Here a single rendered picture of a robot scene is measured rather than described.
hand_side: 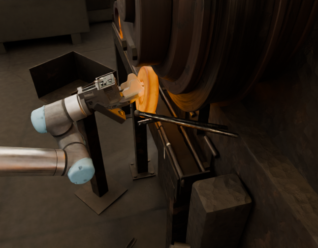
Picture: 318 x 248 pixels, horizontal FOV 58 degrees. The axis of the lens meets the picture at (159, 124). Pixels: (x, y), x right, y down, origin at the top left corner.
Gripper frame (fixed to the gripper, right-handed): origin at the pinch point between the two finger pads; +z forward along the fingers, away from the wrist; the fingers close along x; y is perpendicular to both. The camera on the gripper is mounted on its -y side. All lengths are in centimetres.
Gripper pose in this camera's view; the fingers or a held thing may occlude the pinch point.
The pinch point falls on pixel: (147, 86)
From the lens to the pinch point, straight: 89.0
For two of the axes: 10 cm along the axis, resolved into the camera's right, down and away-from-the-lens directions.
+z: 9.3, -3.5, 0.3
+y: -2.5, -7.1, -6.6
